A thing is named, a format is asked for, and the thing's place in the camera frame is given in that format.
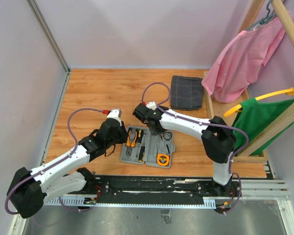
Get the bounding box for orange black pliers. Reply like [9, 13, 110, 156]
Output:
[126, 128, 138, 157]

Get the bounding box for yellow tape measure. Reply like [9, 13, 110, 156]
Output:
[157, 144, 170, 166]

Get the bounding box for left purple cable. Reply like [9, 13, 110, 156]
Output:
[4, 107, 108, 215]

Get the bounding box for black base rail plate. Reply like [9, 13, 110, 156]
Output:
[66, 174, 242, 204]

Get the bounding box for pink shirt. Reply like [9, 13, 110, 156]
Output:
[202, 17, 285, 103]

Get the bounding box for yellow clothes hanger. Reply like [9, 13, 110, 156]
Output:
[223, 88, 294, 118]

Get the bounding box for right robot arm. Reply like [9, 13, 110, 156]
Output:
[133, 102, 236, 196]

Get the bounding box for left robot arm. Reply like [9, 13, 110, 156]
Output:
[5, 118, 128, 218]

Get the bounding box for purple cable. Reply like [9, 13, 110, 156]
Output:
[141, 82, 249, 216]
[4, 107, 108, 215]

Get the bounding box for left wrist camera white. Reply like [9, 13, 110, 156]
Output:
[107, 109, 122, 123]

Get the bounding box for grey plastic tool case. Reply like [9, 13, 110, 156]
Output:
[120, 126, 175, 168]

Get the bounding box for green shirt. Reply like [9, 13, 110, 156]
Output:
[232, 98, 294, 141]

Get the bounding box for wooden clothes rack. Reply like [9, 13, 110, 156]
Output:
[204, 0, 294, 163]

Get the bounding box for dark grey checked cloth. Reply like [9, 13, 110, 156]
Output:
[170, 75, 204, 111]

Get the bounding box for teal clothes hanger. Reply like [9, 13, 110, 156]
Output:
[245, 0, 277, 31]

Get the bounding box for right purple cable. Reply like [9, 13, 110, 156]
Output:
[141, 82, 249, 216]

